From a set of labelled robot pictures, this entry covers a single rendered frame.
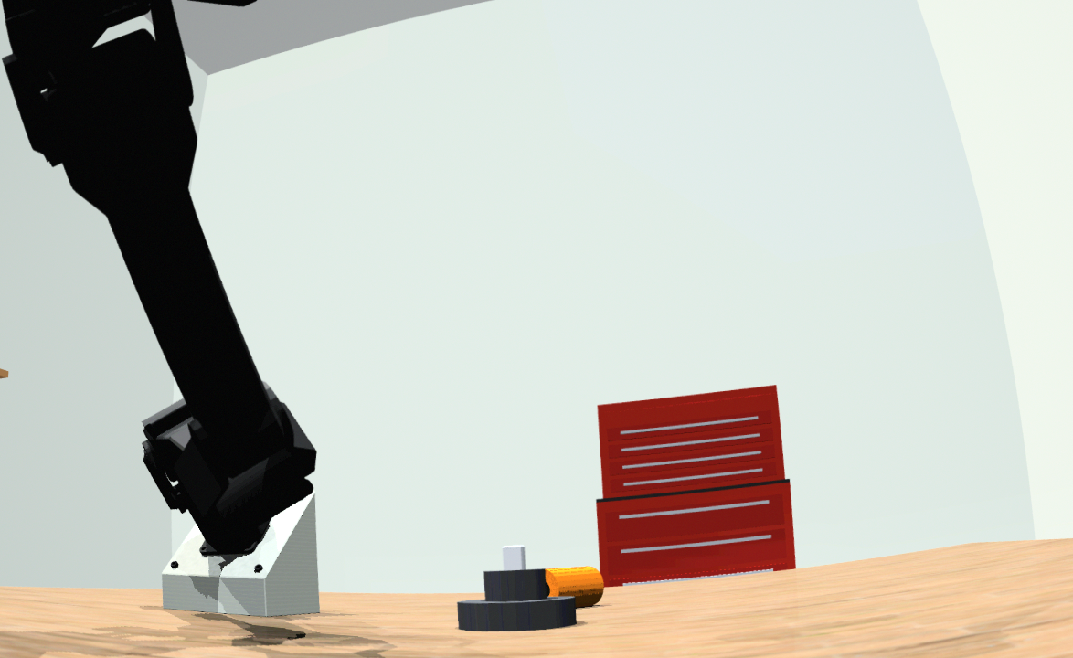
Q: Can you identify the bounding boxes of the grey round pedestal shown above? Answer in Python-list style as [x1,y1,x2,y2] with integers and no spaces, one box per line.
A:
[457,545,577,631]

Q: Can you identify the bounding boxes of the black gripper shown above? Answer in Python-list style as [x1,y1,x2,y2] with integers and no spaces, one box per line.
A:
[187,0,258,8]

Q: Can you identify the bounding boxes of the orange knob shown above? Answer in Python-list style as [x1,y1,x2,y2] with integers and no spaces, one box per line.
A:
[546,567,604,606]

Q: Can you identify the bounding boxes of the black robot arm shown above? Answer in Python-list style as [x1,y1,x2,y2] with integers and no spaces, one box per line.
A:
[2,0,317,556]

